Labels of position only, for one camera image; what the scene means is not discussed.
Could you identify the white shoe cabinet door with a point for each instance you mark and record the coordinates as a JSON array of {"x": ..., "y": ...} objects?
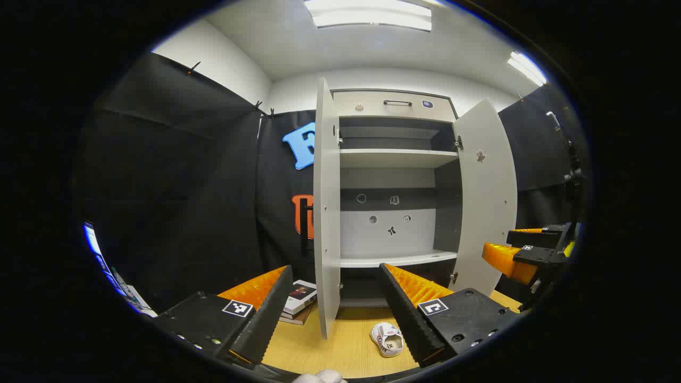
[
  {"x": 325, "y": 213},
  {"x": 484, "y": 213}
]

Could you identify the small stack of books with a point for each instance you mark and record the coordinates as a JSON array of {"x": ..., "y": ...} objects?
[{"x": 299, "y": 299}]

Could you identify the narrow ceiling light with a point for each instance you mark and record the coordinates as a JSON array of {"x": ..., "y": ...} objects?
[{"x": 526, "y": 68}]

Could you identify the large ceiling light panel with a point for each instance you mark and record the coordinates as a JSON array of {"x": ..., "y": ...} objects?
[{"x": 372, "y": 13}]

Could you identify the white grey shoe cabinet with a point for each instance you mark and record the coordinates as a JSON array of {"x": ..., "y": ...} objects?
[{"x": 393, "y": 234}]

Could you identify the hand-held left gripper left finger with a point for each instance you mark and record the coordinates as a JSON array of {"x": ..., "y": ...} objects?
[{"x": 266, "y": 324}]

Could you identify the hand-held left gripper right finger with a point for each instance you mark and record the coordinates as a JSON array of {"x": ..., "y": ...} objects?
[{"x": 404, "y": 319}]

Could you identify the black camera stand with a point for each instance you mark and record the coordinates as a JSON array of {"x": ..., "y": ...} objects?
[{"x": 573, "y": 175}]

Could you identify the white canvas shoe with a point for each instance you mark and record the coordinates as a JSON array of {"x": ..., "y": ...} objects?
[{"x": 388, "y": 340}]

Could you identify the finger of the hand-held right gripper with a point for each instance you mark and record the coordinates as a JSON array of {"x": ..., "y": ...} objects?
[
  {"x": 542, "y": 256},
  {"x": 532, "y": 238}
]

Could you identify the white cabinet drawer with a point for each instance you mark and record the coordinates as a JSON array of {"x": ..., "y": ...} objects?
[{"x": 372, "y": 109}]

